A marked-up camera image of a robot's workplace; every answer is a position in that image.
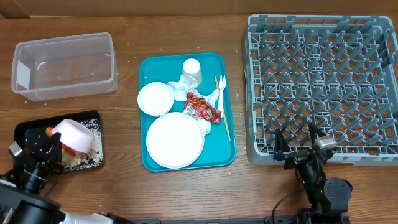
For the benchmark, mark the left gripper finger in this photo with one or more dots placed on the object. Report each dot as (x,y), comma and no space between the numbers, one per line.
(40,150)
(53,149)

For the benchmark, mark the white round plate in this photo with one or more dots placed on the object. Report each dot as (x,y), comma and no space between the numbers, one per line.
(175,140)

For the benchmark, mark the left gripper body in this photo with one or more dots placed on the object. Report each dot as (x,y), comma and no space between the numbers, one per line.
(37,171)

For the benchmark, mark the orange carrot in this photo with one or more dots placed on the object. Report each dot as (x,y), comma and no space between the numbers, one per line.
(67,149)

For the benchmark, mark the white plastic cup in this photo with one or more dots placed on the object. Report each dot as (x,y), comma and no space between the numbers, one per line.
(192,68)

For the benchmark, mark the pink bowl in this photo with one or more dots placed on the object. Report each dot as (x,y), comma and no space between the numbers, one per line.
(74,135)

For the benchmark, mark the clear plastic bin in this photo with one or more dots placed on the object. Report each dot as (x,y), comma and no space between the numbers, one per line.
(64,67)

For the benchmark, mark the white plastic fork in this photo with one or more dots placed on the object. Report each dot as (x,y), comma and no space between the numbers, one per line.
(221,87)

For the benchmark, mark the wooden chopstick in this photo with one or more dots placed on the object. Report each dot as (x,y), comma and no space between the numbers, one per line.
(224,116)

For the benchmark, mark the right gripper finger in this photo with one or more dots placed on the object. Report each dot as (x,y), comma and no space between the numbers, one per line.
(315,132)
(281,146)

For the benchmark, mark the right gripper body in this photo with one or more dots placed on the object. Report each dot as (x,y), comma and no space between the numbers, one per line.
(293,160)

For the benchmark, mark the black plastic tray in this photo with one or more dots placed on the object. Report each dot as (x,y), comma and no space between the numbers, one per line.
(29,133)

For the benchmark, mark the peanut shells pile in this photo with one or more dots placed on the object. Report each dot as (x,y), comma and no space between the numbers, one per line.
(82,160)

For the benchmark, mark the grey dishwasher rack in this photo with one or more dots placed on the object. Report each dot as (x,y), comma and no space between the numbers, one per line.
(337,72)

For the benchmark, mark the red snack wrapper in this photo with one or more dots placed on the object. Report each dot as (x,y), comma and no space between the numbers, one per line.
(197,107)

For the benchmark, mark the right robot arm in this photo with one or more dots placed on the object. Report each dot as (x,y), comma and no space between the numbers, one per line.
(328,198)

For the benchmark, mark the crumpled white napkin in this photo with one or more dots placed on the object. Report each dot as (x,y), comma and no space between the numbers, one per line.
(188,84)

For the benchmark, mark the white bowl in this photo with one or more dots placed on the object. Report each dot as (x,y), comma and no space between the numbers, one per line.
(155,99)

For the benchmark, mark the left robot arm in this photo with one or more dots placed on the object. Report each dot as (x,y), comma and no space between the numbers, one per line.
(21,201)

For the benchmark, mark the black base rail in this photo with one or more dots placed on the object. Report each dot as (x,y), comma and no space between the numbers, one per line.
(211,221)

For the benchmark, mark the teal serving tray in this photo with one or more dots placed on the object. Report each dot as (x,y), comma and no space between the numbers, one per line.
(220,144)

